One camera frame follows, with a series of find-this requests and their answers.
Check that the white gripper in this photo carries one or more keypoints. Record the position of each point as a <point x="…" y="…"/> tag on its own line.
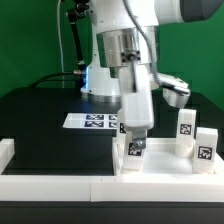
<point x="136" y="99"/>

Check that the white square table top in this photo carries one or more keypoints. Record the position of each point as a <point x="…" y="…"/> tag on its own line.
<point x="159" y="158"/>

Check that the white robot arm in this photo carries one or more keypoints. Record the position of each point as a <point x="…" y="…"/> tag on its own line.
<point x="124" y="61"/>

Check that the white marker tag plate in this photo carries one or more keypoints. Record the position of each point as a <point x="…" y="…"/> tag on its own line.
<point x="90" y="121"/>

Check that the white U-shaped obstacle fence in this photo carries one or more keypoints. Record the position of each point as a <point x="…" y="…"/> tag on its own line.
<point x="127" y="187"/>

